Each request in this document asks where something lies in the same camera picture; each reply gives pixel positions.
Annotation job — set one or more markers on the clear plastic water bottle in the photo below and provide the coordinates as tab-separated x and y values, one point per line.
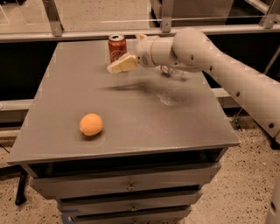
171	72

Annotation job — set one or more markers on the top grey drawer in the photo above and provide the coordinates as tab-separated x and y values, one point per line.
68	187

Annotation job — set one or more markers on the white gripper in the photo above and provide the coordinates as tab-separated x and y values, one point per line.
143	50

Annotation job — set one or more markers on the grey drawer cabinet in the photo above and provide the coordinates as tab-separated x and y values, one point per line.
149	120

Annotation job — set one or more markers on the metal railing frame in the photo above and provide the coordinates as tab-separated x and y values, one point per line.
58	20

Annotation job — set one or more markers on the black stand leg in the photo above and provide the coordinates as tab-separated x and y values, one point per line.
20	196

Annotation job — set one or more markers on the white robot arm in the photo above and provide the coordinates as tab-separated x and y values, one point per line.
191	50

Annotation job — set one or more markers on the orange fruit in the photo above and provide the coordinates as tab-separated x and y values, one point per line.
91	125

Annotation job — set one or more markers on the red coke can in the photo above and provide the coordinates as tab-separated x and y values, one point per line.
117	46

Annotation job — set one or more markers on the grey drawer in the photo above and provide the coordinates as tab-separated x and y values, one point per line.
155	214
129	203
68	187

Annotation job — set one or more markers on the middle grey drawer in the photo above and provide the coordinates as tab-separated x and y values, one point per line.
129	203

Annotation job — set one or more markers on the bottom grey drawer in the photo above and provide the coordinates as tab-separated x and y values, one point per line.
155	214

